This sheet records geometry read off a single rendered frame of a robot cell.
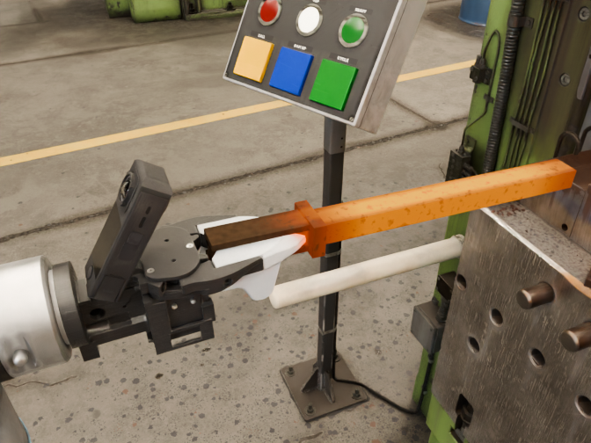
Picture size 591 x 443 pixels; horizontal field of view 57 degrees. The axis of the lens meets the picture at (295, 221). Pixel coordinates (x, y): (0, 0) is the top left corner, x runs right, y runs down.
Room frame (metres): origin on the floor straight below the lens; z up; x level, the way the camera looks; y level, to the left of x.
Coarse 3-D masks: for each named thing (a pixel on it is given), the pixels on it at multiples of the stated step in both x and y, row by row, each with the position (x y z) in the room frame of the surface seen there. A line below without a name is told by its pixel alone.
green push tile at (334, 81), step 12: (324, 60) 0.94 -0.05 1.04; (324, 72) 0.93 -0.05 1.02; (336, 72) 0.91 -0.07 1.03; (348, 72) 0.90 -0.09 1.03; (324, 84) 0.91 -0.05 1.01; (336, 84) 0.90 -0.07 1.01; (348, 84) 0.89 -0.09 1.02; (312, 96) 0.92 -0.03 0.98; (324, 96) 0.90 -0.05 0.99; (336, 96) 0.89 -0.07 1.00; (348, 96) 0.88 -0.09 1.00; (336, 108) 0.88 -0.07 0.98
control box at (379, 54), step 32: (256, 0) 1.12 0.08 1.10; (288, 0) 1.07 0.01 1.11; (320, 0) 1.02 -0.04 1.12; (352, 0) 0.98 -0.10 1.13; (384, 0) 0.94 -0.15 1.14; (416, 0) 0.95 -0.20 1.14; (256, 32) 1.08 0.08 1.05; (288, 32) 1.03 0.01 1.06; (320, 32) 0.99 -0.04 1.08; (384, 32) 0.91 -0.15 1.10; (320, 64) 0.95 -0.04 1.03; (352, 64) 0.91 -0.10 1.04; (384, 64) 0.90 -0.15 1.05; (288, 96) 0.95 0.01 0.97; (352, 96) 0.88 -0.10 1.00; (384, 96) 0.90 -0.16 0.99
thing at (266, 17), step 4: (268, 0) 1.09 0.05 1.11; (272, 0) 1.09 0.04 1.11; (264, 4) 1.09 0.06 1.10; (268, 4) 1.09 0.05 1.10; (272, 4) 1.08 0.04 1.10; (276, 4) 1.07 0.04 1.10; (264, 8) 1.09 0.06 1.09; (268, 8) 1.08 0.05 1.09; (272, 8) 1.08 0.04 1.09; (276, 8) 1.07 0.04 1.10; (260, 12) 1.09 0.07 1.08; (264, 12) 1.08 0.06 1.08; (268, 12) 1.08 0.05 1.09; (272, 12) 1.07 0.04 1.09; (276, 12) 1.07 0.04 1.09; (260, 16) 1.09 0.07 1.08; (264, 16) 1.08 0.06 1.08; (268, 16) 1.07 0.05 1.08; (272, 16) 1.07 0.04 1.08; (264, 20) 1.07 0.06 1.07; (268, 20) 1.07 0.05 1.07
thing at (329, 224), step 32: (416, 192) 0.46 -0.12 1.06; (448, 192) 0.46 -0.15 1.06; (480, 192) 0.47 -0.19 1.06; (512, 192) 0.49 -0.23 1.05; (544, 192) 0.50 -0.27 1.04; (224, 224) 0.40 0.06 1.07; (256, 224) 0.40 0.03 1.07; (288, 224) 0.40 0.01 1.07; (320, 224) 0.40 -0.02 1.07; (352, 224) 0.41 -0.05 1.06; (384, 224) 0.43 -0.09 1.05; (320, 256) 0.39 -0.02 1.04
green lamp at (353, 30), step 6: (354, 18) 0.95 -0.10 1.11; (360, 18) 0.95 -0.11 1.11; (348, 24) 0.95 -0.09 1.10; (354, 24) 0.95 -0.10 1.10; (360, 24) 0.94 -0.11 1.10; (342, 30) 0.96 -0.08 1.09; (348, 30) 0.95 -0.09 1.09; (354, 30) 0.94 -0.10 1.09; (360, 30) 0.93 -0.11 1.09; (342, 36) 0.95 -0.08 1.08; (348, 36) 0.94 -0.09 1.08; (354, 36) 0.93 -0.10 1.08; (360, 36) 0.93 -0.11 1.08; (348, 42) 0.94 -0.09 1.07
